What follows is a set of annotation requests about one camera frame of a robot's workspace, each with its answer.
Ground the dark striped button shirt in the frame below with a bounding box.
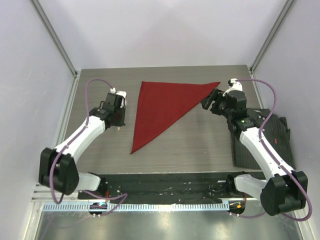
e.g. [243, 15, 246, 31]
[230, 114, 296, 170]

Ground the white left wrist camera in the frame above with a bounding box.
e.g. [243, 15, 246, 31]
[110, 87, 127, 108]

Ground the left aluminium frame post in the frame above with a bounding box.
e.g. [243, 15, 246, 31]
[29, 0, 78, 77]

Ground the white slotted cable duct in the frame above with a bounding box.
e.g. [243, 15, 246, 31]
[42, 201, 230, 212]

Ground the right aluminium frame post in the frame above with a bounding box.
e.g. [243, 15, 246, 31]
[249, 0, 297, 75]

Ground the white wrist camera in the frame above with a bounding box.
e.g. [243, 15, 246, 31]
[222, 78, 243, 97]
[110, 87, 127, 108]

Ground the aluminium front rail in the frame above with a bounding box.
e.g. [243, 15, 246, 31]
[31, 183, 79, 203]

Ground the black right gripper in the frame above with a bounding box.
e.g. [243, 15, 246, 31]
[201, 88, 234, 120]

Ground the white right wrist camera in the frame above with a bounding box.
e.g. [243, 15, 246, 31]
[222, 78, 243, 97]

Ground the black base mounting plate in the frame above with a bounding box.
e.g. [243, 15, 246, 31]
[74, 170, 266, 205]

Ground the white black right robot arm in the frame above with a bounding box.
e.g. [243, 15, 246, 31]
[201, 88, 311, 216]

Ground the red cloth napkin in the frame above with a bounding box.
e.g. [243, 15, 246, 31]
[130, 81, 220, 154]

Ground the aluminium frame post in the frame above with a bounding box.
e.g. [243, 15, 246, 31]
[29, 0, 78, 77]
[249, 0, 297, 75]

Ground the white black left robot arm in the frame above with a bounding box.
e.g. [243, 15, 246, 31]
[38, 91, 127, 200]

